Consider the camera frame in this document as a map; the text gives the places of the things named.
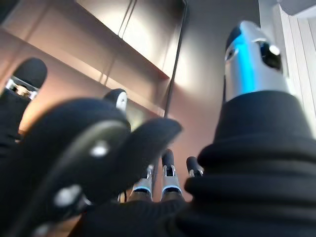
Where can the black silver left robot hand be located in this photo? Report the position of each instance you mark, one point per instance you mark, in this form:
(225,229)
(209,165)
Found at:
(74,160)

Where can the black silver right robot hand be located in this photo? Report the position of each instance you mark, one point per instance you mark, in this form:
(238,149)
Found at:
(247,172)

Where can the glossy brown wooden cabinet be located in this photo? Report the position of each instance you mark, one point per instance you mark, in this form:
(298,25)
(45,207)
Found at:
(74,49)

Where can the white slatted panel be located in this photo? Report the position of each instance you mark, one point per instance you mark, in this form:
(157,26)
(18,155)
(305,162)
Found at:
(303,61)

